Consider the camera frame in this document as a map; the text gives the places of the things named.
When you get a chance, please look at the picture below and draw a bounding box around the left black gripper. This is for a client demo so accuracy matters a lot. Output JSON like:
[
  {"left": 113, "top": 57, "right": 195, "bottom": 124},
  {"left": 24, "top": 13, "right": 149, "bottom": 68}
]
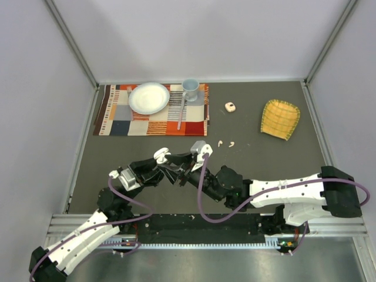
[{"left": 123, "top": 153, "right": 167, "bottom": 204}]

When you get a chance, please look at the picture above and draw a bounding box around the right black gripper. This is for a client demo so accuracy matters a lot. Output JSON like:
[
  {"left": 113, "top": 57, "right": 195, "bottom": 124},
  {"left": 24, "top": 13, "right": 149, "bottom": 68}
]
[{"left": 159, "top": 152, "right": 224, "bottom": 202}]

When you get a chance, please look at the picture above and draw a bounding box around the white earbud case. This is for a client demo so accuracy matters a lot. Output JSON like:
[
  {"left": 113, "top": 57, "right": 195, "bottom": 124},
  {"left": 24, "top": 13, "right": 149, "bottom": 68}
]
[{"left": 153, "top": 147, "right": 170, "bottom": 165}]

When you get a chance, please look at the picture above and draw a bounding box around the pink earbud case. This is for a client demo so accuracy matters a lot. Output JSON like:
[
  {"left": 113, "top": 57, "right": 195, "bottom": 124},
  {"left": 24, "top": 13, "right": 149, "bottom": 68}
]
[{"left": 224, "top": 102, "right": 236, "bottom": 113}]

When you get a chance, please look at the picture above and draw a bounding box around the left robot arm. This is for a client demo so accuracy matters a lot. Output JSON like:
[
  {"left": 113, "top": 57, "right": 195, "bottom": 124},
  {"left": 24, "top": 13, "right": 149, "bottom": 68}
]
[{"left": 29, "top": 155, "right": 171, "bottom": 281}]

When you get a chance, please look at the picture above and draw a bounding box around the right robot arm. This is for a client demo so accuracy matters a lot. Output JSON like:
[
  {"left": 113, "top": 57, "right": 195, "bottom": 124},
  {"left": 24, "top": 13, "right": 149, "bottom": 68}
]
[{"left": 155, "top": 153, "right": 362, "bottom": 233}]

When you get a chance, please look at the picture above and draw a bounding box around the patchwork placemat cloth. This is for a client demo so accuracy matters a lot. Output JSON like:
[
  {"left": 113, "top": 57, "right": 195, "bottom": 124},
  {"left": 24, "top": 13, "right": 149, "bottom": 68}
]
[{"left": 93, "top": 83, "right": 209, "bottom": 136}]

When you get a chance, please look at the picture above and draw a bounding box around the white plate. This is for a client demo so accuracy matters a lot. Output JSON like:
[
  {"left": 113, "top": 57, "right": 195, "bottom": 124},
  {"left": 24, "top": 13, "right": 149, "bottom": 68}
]
[{"left": 129, "top": 82, "right": 170, "bottom": 115}]

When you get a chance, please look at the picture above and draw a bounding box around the light blue cup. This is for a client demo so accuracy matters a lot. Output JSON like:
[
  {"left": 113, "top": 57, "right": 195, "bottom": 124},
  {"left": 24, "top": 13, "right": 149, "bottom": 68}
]
[{"left": 182, "top": 78, "right": 200, "bottom": 102}]

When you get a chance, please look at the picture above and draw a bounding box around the yellow woven basket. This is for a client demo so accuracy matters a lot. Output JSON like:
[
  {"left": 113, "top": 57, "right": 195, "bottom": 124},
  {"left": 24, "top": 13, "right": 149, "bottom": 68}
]
[{"left": 260, "top": 99, "right": 301, "bottom": 141}]

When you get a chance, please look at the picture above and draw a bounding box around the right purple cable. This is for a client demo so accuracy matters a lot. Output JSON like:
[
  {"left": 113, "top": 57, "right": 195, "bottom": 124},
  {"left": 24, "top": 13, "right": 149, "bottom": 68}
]
[{"left": 197, "top": 152, "right": 370, "bottom": 256}]

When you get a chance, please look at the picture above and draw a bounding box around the purple cable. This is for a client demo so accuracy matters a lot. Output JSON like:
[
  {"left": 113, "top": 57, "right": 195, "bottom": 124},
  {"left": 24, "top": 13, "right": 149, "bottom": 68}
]
[
  {"left": 197, "top": 152, "right": 370, "bottom": 256},
  {"left": 28, "top": 174, "right": 155, "bottom": 281}
]

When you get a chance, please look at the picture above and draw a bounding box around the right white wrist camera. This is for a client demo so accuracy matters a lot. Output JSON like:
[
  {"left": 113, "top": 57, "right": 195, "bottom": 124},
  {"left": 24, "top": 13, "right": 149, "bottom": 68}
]
[{"left": 190, "top": 140, "right": 213, "bottom": 171}]

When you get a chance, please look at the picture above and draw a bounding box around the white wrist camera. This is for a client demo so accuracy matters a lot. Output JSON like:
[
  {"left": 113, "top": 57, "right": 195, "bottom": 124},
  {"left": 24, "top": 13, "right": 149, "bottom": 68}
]
[
  {"left": 109, "top": 167, "right": 141, "bottom": 192},
  {"left": 190, "top": 140, "right": 213, "bottom": 171}
]

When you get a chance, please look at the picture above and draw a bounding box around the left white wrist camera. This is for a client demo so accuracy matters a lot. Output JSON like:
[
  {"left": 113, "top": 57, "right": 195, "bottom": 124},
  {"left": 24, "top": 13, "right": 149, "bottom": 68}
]
[{"left": 109, "top": 167, "right": 141, "bottom": 192}]

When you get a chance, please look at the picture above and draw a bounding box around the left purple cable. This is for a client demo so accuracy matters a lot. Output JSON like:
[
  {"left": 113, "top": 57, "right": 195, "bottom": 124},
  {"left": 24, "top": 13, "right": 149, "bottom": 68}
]
[{"left": 28, "top": 174, "right": 155, "bottom": 281}]

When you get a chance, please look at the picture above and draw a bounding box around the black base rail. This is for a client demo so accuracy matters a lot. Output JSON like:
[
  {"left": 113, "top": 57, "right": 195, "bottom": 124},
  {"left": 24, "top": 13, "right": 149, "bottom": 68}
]
[{"left": 129, "top": 213, "right": 311, "bottom": 244}]

